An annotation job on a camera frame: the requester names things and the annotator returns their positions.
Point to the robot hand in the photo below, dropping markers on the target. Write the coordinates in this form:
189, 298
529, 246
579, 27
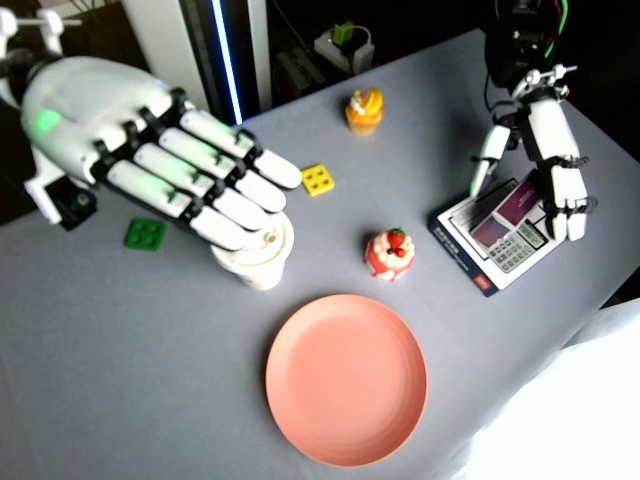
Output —
90, 105
550, 135

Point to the white calculator print box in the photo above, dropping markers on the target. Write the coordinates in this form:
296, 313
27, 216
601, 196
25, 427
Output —
505, 260

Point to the white cup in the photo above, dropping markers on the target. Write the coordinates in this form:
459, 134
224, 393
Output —
262, 265

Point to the pink round plate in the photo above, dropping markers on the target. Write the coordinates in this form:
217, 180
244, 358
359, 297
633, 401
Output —
345, 380

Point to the white pillar with blue light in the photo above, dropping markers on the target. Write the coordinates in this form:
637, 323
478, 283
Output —
160, 40

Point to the green toy block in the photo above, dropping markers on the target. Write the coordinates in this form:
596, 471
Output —
145, 235

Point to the orange toy cupcake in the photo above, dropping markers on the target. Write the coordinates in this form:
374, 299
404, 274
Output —
365, 115

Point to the strawberry toy cake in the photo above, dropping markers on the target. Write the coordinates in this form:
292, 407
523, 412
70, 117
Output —
390, 255

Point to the green plug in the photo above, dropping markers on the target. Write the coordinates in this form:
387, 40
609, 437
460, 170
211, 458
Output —
344, 34

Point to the yellow toy block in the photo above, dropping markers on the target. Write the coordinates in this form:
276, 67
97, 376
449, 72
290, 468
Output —
318, 180

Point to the grey table cloth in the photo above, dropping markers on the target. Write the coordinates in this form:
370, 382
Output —
150, 350

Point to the white robot body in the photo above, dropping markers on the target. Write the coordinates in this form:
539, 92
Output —
575, 400

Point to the black and white wrist camera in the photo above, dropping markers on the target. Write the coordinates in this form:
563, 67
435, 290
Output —
70, 205

